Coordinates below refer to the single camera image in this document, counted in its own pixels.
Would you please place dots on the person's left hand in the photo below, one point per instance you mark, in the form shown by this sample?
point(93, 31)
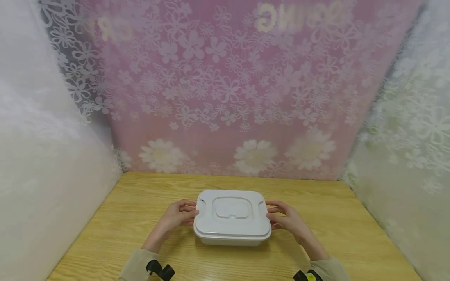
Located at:
point(174, 220)

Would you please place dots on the person's right hand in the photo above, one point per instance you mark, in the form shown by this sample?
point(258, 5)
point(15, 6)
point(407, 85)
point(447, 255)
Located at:
point(291, 222)

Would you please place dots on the person's left index finger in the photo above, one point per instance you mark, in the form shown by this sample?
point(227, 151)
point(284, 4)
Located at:
point(187, 203)

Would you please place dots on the person's right index finger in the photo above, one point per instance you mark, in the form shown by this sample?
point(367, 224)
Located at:
point(276, 204)

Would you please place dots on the person's right thumb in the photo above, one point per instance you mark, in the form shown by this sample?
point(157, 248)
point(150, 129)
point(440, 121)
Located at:
point(277, 224)

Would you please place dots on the person's left thumb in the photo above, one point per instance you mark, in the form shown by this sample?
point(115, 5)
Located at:
point(190, 216)

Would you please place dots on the white plastic box lid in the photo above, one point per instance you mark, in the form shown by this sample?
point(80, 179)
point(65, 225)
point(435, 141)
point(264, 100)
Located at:
point(232, 222)

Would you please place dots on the person's left forearm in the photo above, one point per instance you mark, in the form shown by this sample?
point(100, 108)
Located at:
point(144, 257)

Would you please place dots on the person's right forearm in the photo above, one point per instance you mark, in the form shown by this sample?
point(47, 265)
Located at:
point(323, 261)

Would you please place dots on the white plastic box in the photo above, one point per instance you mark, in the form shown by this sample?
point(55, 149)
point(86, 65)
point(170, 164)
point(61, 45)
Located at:
point(232, 241)

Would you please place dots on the black wrist band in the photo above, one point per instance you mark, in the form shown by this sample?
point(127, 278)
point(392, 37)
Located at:
point(161, 270)
point(308, 276)

